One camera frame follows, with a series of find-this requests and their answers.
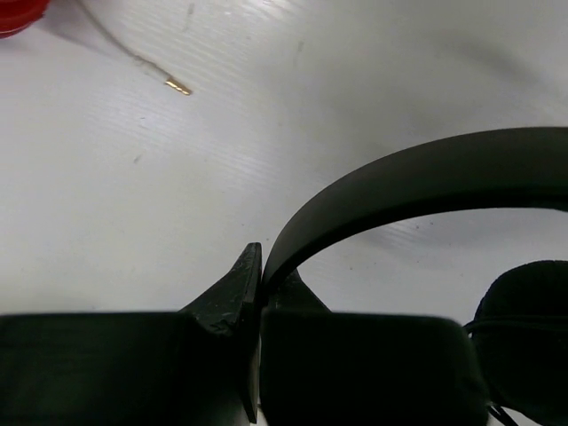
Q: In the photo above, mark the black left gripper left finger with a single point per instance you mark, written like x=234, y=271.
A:
x=196, y=366

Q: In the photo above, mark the red headphones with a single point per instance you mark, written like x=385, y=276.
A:
x=17, y=16

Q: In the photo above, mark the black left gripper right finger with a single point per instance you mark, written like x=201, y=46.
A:
x=320, y=367

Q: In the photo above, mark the black headphones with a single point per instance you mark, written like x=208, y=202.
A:
x=519, y=333

